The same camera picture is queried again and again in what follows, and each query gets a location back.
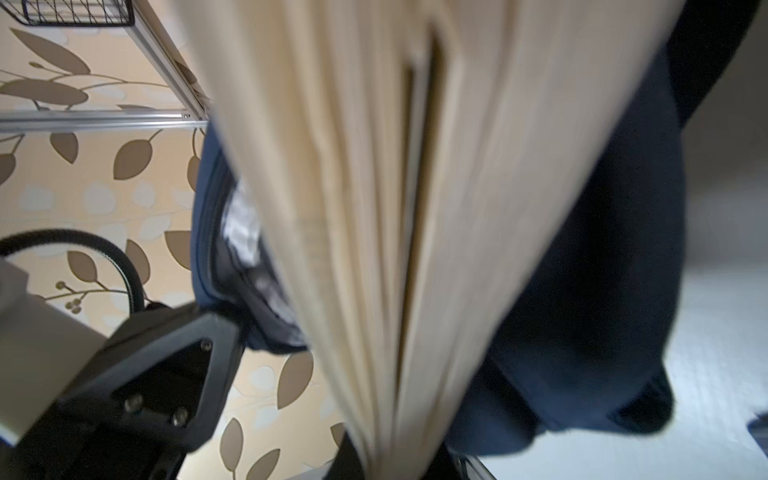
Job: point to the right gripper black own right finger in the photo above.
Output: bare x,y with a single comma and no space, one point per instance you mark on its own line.
443,466

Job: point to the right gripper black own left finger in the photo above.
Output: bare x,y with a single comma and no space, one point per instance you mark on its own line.
346,465

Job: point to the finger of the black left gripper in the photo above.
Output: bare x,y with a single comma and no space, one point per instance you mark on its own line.
164,374

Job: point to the navy blue school backpack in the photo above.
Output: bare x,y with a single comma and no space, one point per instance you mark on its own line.
582,345

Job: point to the blue cover book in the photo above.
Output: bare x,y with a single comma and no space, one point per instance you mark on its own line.
410,162

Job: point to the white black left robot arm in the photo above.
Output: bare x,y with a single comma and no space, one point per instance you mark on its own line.
271,427

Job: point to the black wire basket right wall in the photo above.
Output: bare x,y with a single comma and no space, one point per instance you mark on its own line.
71,13

